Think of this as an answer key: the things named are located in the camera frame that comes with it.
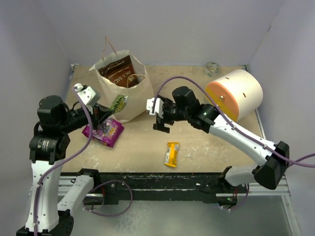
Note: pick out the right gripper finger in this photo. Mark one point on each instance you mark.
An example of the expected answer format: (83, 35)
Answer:
(156, 125)
(164, 129)

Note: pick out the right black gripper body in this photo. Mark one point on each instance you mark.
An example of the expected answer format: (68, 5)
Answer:
(172, 112)

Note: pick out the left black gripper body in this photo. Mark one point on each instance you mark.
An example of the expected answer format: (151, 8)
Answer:
(77, 118)

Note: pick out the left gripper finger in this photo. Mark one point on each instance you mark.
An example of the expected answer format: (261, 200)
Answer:
(104, 113)
(96, 113)

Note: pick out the purple candy bag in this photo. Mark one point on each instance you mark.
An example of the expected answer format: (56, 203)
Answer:
(108, 132)

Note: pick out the small green snack packet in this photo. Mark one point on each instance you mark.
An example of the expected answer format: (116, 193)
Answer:
(119, 103)

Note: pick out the yellow snack bar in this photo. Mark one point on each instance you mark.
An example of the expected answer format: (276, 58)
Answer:
(171, 154)

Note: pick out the brown paper bag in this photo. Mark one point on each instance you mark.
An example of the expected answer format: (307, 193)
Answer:
(137, 95)

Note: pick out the brown m&m's bag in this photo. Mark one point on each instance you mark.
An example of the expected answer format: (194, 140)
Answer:
(120, 72)

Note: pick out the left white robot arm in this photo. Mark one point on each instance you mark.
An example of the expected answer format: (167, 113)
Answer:
(48, 216)

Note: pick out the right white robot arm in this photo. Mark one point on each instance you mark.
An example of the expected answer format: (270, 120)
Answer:
(267, 170)

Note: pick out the small tape roll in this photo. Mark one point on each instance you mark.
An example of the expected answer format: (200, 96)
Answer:
(212, 69)

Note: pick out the large cylindrical drum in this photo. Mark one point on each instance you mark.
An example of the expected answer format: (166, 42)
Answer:
(237, 93)

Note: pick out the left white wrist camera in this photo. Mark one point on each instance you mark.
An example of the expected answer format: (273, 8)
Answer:
(87, 94)

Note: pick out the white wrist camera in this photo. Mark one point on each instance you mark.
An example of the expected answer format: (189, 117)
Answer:
(155, 108)
(87, 94)

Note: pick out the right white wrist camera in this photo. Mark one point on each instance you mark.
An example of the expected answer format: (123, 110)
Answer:
(155, 108)

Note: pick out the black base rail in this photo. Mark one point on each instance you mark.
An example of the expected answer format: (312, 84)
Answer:
(209, 188)

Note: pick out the aluminium frame rail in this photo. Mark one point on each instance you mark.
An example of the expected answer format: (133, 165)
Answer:
(140, 149)

